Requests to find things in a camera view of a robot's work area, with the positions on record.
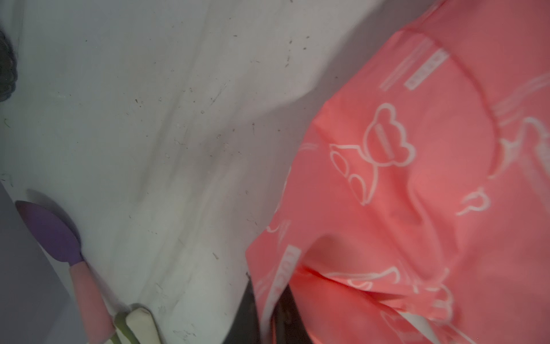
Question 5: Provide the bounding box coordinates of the purple ribbed glass vase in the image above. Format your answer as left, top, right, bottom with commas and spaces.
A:
0, 31, 18, 103

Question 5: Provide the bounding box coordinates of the pink bear print jacket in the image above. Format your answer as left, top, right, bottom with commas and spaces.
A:
246, 1, 549, 343

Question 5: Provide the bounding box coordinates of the cream green work glove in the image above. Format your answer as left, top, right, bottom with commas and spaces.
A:
111, 308, 162, 344

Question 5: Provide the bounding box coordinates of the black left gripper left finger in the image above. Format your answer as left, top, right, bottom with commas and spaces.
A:
223, 279, 261, 344

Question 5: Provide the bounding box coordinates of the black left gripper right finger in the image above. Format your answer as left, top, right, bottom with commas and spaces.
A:
272, 286, 313, 344

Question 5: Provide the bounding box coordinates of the purple pink garden trowel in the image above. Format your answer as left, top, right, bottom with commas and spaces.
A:
15, 201, 115, 343

